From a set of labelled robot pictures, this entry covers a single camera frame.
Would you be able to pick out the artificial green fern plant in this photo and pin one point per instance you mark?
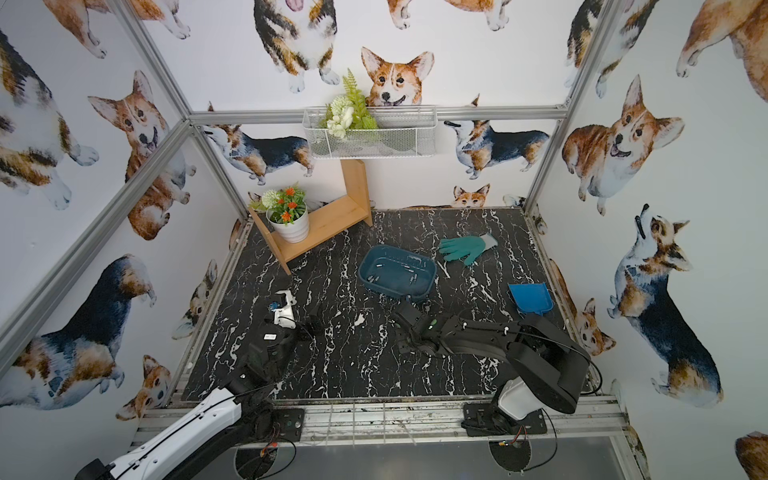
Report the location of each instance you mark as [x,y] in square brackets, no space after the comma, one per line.
[349,111]

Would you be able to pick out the green work glove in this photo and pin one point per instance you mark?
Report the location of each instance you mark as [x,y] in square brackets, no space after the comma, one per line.
[467,249]

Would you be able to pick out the blue plastic dustpan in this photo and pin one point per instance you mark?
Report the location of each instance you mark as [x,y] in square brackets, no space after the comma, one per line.
[532,298]

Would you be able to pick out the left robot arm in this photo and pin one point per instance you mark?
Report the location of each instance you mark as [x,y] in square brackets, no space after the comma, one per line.
[236,411]

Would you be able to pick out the white wire basket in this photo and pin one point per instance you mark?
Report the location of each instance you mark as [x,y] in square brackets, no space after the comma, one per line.
[399,132]

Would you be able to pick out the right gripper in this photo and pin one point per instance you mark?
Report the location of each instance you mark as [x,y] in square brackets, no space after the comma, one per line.
[417,324]

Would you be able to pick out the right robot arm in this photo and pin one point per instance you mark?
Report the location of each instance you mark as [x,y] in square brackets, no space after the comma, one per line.
[550,367]

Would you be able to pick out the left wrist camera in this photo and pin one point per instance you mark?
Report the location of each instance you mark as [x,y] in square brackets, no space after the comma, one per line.
[282,309]

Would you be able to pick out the teal plastic storage box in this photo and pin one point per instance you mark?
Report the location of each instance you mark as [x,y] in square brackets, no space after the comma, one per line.
[398,273]

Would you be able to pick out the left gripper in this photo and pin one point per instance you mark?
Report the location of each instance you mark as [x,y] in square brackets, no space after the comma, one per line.
[298,327]

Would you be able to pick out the white pot with flowers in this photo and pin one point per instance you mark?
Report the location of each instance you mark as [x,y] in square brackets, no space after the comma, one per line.
[286,210]

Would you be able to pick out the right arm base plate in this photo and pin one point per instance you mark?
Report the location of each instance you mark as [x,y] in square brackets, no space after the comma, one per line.
[485,419]

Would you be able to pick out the wooden shelf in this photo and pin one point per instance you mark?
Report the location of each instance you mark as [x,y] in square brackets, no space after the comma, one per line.
[328,221]

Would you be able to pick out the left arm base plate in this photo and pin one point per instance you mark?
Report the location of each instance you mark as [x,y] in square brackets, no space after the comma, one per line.
[288,423]

